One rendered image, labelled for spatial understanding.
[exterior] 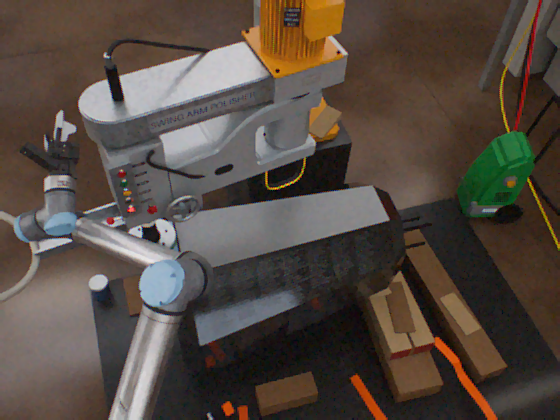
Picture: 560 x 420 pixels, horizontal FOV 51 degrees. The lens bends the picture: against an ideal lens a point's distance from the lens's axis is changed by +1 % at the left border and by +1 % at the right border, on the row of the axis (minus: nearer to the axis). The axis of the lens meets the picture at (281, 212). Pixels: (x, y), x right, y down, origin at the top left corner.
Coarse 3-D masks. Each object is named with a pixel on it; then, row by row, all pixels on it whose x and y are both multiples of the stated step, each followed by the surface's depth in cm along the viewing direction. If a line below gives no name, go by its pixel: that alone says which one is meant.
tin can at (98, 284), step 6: (96, 276) 331; (102, 276) 331; (90, 282) 329; (96, 282) 329; (102, 282) 329; (96, 288) 326; (102, 288) 327; (108, 288) 333; (96, 294) 330; (102, 294) 331; (108, 294) 335; (102, 300) 336
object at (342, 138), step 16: (320, 144) 319; (336, 144) 320; (320, 160) 324; (336, 160) 329; (256, 176) 318; (272, 176) 323; (288, 176) 328; (304, 176) 332; (320, 176) 337; (336, 176) 341; (240, 192) 359; (256, 192) 329; (272, 192) 334
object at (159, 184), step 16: (144, 144) 204; (160, 144) 205; (112, 160) 200; (144, 160) 207; (160, 160) 211; (144, 176) 213; (160, 176) 217; (112, 192) 236; (160, 192) 224; (144, 208) 227; (160, 208) 231; (128, 224) 229
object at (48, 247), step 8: (104, 208) 240; (112, 208) 242; (200, 208) 246; (96, 216) 241; (104, 216) 242; (112, 216) 242; (120, 224) 235; (40, 240) 233; (48, 240) 233; (56, 240) 233; (64, 240) 234; (40, 248) 230; (48, 248) 226; (56, 248) 227; (64, 248) 229; (72, 248) 232; (40, 256) 226; (48, 256) 229
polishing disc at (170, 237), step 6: (156, 222) 265; (162, 222) 265; (162, 228) 263; (168, 228) 264; (138, 234) 261; (162, 234) 261; (168, 234) 262; (174, 234) 262; (156, 240) 258; (162, 240) 259; (168, 240) 260; (174, 240) 260; (168, 246) 258; (174, 246) 260
